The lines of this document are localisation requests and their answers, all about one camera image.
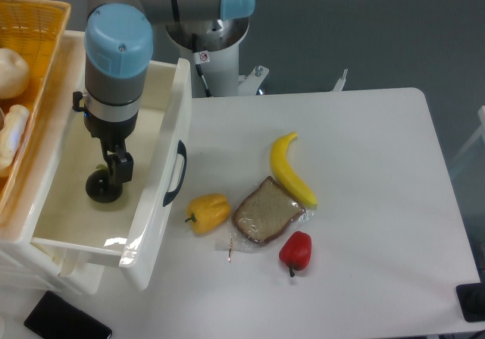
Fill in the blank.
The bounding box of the upper white drawer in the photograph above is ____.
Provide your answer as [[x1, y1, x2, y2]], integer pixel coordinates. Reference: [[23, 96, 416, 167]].
[[35, 59, 192, 290]]

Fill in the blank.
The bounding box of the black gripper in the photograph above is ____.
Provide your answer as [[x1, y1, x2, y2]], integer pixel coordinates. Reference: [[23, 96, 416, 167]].
[[72, 91, 139, 186]]

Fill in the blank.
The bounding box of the black drawer handle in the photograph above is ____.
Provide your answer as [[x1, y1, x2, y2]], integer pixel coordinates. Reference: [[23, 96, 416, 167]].
[[162, 140, 187, 207]]

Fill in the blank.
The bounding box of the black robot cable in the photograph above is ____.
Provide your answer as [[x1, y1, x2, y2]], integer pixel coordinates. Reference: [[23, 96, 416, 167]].
[[191, 33, 213, 98]]

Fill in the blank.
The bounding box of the white drawer cabinet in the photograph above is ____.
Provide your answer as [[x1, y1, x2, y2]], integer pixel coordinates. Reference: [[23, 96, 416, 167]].
[[1, 30, 104, 294]]

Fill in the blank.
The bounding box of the yellow banana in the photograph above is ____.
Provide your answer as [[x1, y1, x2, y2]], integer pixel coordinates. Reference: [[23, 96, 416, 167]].
[[269, 132, 318, 209]]

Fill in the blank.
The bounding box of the black device at table edge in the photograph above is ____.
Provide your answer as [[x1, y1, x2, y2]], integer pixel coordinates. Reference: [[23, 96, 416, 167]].
[[455, 283, 484, 322]]

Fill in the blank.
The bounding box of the red bell pepper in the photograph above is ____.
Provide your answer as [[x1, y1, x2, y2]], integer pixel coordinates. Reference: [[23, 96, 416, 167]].
[[279, 231, 312, 278]]

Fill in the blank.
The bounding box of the bread slice in plastic wrap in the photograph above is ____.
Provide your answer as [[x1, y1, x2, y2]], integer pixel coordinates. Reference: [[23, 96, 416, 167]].
[[214, 176, 314, 261]]

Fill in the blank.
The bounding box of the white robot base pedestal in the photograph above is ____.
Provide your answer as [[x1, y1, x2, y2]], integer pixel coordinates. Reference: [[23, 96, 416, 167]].
[[166, 17, 269, 98]]

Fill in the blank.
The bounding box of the dark purple mangosteen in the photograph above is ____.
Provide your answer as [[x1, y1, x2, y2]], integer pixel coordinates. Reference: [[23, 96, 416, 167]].
[[85, 165, 123, 203]]

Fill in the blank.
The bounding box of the round white bun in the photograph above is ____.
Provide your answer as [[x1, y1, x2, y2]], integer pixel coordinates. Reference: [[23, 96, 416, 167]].
[[1, 49, 30, 99]]

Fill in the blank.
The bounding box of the long white bread roll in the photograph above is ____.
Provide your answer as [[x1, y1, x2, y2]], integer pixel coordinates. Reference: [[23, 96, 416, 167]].
[[1, 105, 30, 177]]

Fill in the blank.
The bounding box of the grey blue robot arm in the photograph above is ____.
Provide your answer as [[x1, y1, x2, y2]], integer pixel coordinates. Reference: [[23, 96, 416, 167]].
[[73, 0, 255, 187]]

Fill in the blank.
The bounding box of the yellow bell pepper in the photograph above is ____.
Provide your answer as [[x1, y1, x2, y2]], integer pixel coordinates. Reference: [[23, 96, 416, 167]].
[[185, 193, 231, 234]]

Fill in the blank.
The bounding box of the black smartphone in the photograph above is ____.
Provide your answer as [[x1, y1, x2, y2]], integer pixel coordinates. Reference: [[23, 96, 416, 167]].
[[23, 291, 113, 339]]

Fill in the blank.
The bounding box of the yellow wicker basket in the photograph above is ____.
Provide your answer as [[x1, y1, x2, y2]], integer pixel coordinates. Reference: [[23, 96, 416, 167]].
[[1, 0, 71, 209]]

